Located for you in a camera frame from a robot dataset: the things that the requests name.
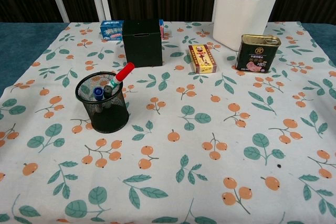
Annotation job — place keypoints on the white green tube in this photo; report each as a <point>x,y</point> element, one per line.
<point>123,74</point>

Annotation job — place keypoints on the black mesh pen holder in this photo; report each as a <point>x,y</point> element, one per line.
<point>110,115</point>

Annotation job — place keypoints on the black-capped marker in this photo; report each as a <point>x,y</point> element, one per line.
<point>107,91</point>

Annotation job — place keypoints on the blue-capped marker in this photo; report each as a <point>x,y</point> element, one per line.
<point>98,93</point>

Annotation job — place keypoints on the floral print tablecloth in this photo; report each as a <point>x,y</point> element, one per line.
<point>168,129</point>

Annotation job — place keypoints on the yellow and red card box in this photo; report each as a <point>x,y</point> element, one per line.
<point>202,60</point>

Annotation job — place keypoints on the black cardboard box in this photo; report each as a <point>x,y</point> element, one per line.
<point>143,44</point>

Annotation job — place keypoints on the blue cookie box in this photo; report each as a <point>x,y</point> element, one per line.
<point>111,32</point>

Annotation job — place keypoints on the dark luncheon meat can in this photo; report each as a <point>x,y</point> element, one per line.
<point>257,54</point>

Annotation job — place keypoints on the white trash bin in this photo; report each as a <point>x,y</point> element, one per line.
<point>242,16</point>

